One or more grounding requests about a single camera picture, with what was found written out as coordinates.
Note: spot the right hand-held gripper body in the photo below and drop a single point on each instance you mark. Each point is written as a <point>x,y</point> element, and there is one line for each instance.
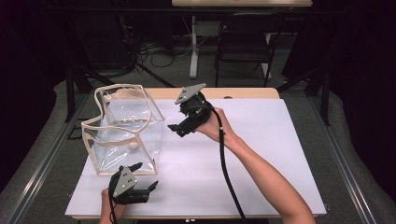
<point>196,112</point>

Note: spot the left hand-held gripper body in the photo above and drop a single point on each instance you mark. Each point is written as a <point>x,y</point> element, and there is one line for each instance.
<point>124,183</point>

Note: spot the small white ball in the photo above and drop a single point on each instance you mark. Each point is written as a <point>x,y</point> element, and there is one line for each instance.
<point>133,145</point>

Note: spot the clear plastic bag beige trim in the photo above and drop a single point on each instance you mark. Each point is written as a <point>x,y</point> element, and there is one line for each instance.
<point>124,124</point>

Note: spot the person's right hand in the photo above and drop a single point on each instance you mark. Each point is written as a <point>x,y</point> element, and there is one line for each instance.
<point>216,127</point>

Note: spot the person's left hand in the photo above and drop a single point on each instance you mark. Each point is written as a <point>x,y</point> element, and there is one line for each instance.
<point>109,208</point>

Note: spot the dark round table grommet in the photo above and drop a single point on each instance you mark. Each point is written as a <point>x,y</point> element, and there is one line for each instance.
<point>228,97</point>

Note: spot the white table sheet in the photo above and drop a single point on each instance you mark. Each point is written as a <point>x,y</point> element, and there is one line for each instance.
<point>193,168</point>

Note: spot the white-legged background desk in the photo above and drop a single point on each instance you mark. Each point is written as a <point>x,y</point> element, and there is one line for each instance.
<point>194,56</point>

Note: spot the black folding chair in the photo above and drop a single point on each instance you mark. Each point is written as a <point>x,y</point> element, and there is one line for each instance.
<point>246,46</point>

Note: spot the black metal stand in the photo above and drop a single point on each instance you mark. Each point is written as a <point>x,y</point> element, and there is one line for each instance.
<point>70,93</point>
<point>325,99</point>

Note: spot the aluminium frame rail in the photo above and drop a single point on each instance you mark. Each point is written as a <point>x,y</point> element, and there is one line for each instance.
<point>46,155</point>
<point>339,155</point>

